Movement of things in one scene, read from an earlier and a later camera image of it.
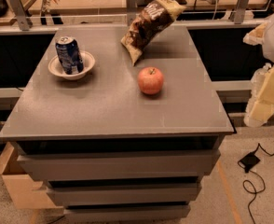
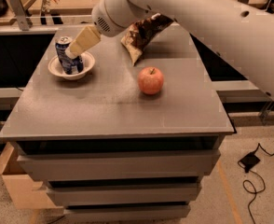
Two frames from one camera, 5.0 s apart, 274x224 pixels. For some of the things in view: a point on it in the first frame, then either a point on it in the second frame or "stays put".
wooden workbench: x=116 y=7 stays put
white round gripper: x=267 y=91 → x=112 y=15
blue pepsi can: x=69 y=55 stays put
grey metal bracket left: x=18 y=9 stays put
